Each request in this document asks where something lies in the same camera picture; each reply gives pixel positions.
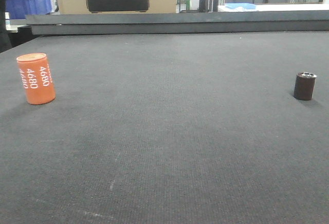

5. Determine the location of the dark brown cylindrical capacitor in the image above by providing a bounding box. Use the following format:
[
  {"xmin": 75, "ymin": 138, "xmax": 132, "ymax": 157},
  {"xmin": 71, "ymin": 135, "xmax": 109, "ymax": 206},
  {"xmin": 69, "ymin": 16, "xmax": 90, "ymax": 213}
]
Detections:
[{"xmin": 294, "ymin": 71, "xmax": 317, "ymax": 101}]

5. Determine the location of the orange 4680 cylinder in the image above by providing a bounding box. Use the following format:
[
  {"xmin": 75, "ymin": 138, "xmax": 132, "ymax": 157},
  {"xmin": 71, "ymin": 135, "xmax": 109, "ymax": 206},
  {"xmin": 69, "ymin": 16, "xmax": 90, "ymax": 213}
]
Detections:
[{"xmin": 16, "ymin": 53, "xmax": 56, "ymax": 105}]

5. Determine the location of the light blue tray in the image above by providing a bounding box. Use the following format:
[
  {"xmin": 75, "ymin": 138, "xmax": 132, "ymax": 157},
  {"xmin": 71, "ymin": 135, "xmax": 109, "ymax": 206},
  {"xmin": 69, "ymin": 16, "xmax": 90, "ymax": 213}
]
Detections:
[{"xmin": 225, "ymin": 3, "xmax": 257, "ymax": 11}]

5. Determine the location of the blue crate in background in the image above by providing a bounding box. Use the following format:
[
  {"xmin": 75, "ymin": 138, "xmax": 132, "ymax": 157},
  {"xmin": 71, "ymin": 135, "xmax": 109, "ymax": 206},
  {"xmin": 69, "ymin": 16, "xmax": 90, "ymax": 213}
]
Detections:
[{"xmin": 6, "ymin": 0, "xmax": 52, "ymax": 20}]

